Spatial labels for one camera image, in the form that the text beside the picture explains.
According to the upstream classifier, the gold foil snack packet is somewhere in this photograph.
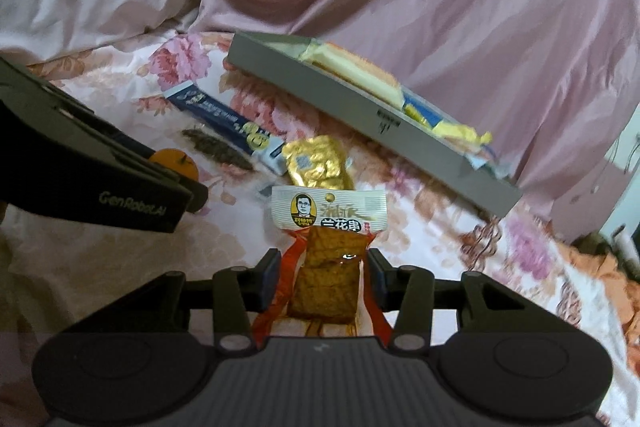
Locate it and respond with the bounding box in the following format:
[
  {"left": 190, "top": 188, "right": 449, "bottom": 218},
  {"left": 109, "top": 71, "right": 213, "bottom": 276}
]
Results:
[{"left": 282, "top": 135, "right": 354, "bottom": 190}]

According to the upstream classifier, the yellow wrapper in tray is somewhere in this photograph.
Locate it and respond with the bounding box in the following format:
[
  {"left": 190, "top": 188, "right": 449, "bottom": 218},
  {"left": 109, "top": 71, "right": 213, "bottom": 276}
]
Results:
[{"left": 431, "top": 120, "right": 494, "bottom": 147}]

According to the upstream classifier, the orange cloth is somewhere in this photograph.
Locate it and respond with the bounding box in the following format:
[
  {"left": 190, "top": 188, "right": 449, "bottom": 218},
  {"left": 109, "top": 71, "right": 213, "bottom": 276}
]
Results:
[{"left": 559, "top": 245, "right": 639, "bottom": 329}]

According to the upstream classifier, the dried tofu snack packet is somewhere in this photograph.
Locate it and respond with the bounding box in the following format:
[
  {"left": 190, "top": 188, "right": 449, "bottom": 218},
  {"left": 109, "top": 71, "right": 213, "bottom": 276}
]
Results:
[{"left": 252, "top": 185, "right": 392, "bottom": 345}]

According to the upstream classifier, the small orange fruit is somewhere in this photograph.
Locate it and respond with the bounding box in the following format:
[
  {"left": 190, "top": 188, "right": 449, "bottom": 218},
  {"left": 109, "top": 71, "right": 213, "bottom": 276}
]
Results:
[{"left": 149, "top": 148, "right": 198, "bottom": 181}]

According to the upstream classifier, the orange cream snack packet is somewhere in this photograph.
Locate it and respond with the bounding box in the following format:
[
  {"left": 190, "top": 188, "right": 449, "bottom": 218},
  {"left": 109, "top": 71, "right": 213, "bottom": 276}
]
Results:
[{"left": 298, "top": 42, "right": 405, "bottom": 109}]

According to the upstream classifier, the dark blue powder stick sachet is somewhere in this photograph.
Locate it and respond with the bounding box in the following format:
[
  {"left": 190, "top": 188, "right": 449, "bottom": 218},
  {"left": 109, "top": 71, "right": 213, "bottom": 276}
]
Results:
[{"left": 163, "top": 81, "right": 286, "bottom": 176}]

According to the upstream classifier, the grey cardboard tray box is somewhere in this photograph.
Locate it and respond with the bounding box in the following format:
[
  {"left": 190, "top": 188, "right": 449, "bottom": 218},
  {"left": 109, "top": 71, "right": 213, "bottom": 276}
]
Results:
[{"left": 228, "top": 31, "right": 522, "bottom": 218}]

